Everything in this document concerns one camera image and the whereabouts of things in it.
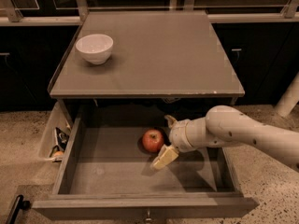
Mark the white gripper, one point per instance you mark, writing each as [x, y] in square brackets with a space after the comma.
[177, 135]

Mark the red apple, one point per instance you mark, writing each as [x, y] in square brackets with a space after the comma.
[152, 140]

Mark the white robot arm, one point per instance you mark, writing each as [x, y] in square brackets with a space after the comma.
[225, 126]

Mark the open grey top drawer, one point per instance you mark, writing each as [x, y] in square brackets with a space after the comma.
[106, 175]

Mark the metal drawer knob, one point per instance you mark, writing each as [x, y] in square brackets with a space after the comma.
[148, 219]

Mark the snack bag in bin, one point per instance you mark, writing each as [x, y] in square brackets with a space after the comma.
[61, 139]

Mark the small orange fruit in bin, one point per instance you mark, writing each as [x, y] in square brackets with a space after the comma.
[58, 154]

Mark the white ceramic bowl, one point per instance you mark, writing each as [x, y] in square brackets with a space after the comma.
[95, 49]

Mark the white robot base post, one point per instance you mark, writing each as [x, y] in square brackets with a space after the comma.
[289, 99]

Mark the black handle object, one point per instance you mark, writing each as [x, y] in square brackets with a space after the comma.
[19, 204]

